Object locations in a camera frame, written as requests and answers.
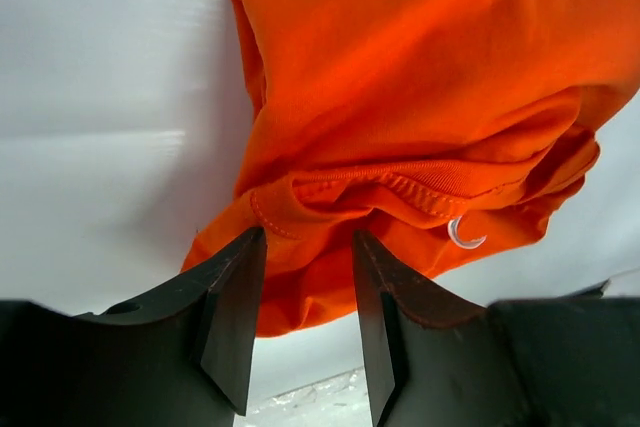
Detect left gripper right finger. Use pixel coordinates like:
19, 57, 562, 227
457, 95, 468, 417
352, 231, 639, 426

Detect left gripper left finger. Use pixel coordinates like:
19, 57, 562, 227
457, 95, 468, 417
1, 228, 266, 426

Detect orange t shirt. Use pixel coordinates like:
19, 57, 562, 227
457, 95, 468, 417
183, 0, 639, 337

